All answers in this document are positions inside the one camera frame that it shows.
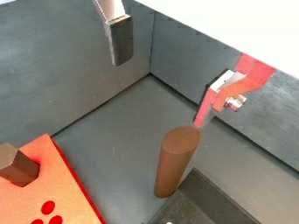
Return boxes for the dark hexagonal peg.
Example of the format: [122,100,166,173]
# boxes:
[0,143,39,187]

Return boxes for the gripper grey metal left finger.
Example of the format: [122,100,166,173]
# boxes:
[91,0,133,67]

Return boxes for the black curved holder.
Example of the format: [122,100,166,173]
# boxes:
[148,168,261,224]

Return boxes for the brown oval peg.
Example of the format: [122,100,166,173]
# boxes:
[153,126,201,198]

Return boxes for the gripper red and silver right finger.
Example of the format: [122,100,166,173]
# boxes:
[193,53,276,129]

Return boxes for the red peg board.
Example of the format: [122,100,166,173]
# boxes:
[0,135,106,224]

